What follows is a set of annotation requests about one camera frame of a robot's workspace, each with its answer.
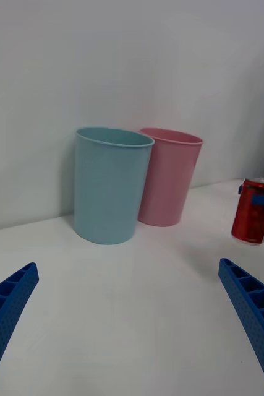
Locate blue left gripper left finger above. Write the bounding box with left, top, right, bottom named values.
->
left=0, top=262, right=40, bottom=396

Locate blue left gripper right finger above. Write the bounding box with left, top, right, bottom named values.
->
left=218, top=257, right=264, bottom=396

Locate red drink can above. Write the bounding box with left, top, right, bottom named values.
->
left=231, top=176, right=264, bottom=246

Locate pink plastic bin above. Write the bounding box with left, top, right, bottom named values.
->
left=137, top=127, right=204, bottom=228

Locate pale blue plastic bin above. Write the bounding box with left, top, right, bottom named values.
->
left=73, top=126, right=156, bottom=246

